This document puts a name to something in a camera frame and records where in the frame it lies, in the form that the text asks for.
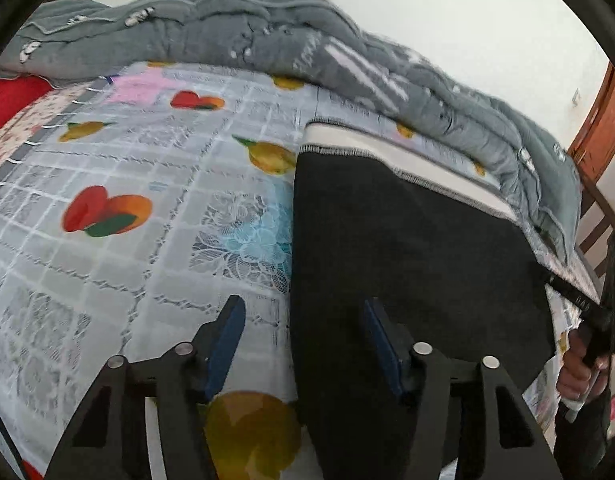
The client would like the red pillow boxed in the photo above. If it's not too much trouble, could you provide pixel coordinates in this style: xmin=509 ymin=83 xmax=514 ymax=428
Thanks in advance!
xmin=0 ymin=76 xmax=52 ymax=129

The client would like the red floral bed sheet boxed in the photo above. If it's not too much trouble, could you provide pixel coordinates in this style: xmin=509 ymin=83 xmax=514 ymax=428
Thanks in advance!
xmin=0 ymin=81 xmax=91 ymax=167

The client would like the orange wooden door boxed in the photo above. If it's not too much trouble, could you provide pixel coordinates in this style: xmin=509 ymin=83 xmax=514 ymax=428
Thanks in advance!
xmin=568 ymin=62 xmax=615 ymax=183

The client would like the grey quilted duvet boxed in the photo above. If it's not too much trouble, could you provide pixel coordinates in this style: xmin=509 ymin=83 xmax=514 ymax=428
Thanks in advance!
xmin=0 ymin=0 xmax=581 ymax=260

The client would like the person right hand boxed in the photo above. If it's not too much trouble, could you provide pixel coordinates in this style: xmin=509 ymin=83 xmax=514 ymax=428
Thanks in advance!
xmin=557 ymin=330 xmax=615 ymax=402

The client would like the fruit print bed cover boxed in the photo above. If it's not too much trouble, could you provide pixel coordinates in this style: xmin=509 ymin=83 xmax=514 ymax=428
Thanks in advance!
xmin=0 ymin=60 xmax=604 ymax=480

